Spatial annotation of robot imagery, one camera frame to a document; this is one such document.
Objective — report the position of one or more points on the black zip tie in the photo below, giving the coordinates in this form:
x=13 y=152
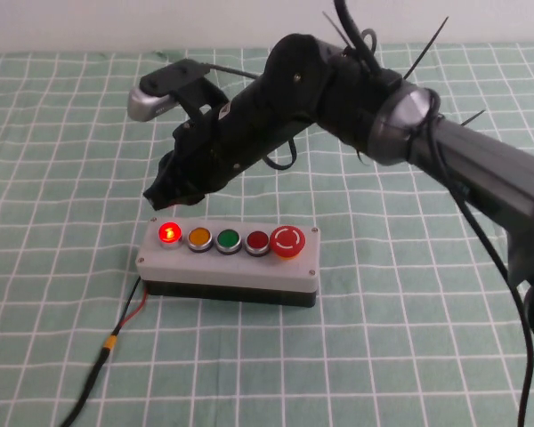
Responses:
x=474 y=118
x=338 y=29
x=427 y=46

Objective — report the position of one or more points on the dark red push button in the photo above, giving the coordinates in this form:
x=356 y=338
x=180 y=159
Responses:
x=257 y=241

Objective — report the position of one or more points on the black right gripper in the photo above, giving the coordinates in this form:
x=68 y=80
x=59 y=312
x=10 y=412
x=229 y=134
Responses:
x=236 y=138

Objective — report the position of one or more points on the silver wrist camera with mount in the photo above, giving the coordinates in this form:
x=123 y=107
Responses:
x=153 y=104

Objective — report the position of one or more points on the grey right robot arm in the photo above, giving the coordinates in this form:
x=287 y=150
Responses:
x=471 y=151

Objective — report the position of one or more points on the grey and black button box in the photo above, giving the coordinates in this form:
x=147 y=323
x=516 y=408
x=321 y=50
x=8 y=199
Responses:
x=222 y=269

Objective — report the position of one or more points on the green checked tablecloth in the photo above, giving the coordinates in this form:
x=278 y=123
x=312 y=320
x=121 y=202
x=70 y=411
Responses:
x=382 y=333

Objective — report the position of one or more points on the lit red indicator lamp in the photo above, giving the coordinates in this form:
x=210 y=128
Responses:
x=169 y=233

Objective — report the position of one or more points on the red emergency stop mushroom button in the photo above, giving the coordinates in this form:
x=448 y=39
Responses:
x=287 y=240

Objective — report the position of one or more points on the yellow push button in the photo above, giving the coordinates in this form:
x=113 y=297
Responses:
x=199 y=237

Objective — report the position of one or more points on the green push button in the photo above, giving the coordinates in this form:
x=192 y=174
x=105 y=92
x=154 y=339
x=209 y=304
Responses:
x=228 y=239

